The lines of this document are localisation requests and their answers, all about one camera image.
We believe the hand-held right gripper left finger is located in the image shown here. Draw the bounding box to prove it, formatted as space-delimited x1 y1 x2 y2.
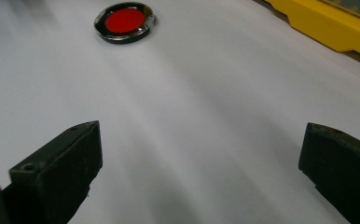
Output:
1 120 104 224

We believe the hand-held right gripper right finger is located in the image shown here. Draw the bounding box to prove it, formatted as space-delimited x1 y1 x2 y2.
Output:
298 122 360 224

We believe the round red blush compact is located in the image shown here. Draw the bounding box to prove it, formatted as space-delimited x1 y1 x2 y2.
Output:
93 1 157 45

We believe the yellow plastic tray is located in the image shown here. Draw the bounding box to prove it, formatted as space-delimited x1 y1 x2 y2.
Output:
264 0 360 63

